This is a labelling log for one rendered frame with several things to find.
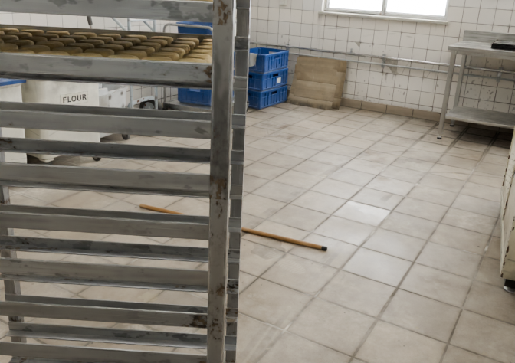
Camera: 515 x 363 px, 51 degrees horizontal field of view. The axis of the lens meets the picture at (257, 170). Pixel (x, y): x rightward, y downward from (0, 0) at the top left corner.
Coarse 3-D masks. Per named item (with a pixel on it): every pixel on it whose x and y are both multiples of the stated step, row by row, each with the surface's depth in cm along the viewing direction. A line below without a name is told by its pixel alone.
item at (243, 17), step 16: (240, 16) 119; (240, 32) 120; (240, 64) 123; (240, 96) 125; (240, 112) 127; (240, 144) 129; (240, 176) 132; (240, 208) 135; (240, 240) 138; (240, 256) 142
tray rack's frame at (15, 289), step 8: (0, 128) 133; (0, 152) 134; (0, 160) 134; (0, 192) 136; (8, 192) 139; (0, 200) 137; (8, 200) 139; (0, 232) 140; (8, 232) 140; (8, 256) 142; (16, 256) 145; (8, 280) 145; (8, 288) 146; (16, 288) 147; (16, 320) 149; (24, 320) 152
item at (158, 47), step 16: (0, 32) 110; (16, 32) 112; (32, 32) 115; (48, 32) 115; (64, 32) 116; (80, 32) 118; (0, 48) 91; (16, 48) 93; (32, 48) 91; (48, 48) 93; (64, 48) 93; (80, 48) 94; (96, 48) 94; (112, 48) 97; (128, 48) 98; (144, 48) 98; (160, 48) 99; (176, 48) 100; (192, 48) 109; (208, 48) 102
